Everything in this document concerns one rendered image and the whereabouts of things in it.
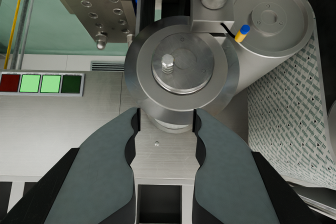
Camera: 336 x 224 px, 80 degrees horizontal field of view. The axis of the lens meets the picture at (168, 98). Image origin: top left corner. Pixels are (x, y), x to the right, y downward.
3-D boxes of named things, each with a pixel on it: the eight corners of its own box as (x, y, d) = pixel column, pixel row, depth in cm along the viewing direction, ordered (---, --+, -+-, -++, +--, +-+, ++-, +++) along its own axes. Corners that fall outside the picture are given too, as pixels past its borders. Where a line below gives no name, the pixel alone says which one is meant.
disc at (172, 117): (236, 16, 27) (243, 126, 24) (235, 18, 28) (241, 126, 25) (127, 13, 27) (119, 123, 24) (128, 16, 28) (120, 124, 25)
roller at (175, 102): (226, 25, 27) (230, 111, 24) (197, 82, 52) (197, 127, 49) (138, 23, 27) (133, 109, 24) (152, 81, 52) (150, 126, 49)
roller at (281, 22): (308, -21, 29) (320, 58, 26) (242, 55, 54) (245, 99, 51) (223, -22, 29) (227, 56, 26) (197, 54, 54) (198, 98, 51)
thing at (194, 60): (227, 70, 24) (172, 103, 23) (222, 76, 26) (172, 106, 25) (192, 21, 25) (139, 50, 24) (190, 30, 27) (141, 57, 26)
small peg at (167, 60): (177, 61, 21) (165, 68, 21) (176, 71, 24) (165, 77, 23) (170, 50, 21) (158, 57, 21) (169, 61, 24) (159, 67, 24)
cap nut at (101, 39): (106, 33, 61) (104, 47, 60) (109, 39, 64) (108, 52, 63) (93, 33, 61) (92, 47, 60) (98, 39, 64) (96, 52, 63)
